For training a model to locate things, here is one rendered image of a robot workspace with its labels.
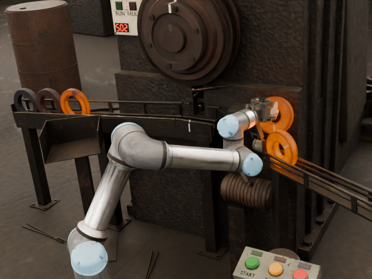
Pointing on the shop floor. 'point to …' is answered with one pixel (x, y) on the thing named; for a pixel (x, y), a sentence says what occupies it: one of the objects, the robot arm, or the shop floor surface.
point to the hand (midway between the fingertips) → (275, 110)
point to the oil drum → (44, 46)
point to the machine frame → (263, 222)
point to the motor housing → (243, 211)
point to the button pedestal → (246, 273)
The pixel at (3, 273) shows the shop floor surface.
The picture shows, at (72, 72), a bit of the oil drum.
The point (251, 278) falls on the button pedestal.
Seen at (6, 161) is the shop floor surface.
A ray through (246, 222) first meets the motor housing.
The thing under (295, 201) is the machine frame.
